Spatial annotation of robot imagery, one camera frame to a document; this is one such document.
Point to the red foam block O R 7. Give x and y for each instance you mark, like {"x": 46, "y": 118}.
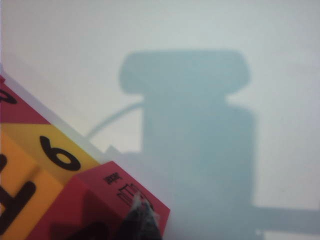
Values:
{"x": 20, "y": 110}

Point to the red foam block A J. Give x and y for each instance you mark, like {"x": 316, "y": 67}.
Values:
{"x": 100, "y": 195}

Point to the yellow foam block H 3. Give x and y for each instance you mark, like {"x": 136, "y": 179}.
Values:
{"x": 30, "y": 155}

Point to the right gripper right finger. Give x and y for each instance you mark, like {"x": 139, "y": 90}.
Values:
{"x": 150, "y": 222}

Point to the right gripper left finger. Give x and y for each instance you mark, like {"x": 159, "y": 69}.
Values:
{"x": 133, "y": 222}

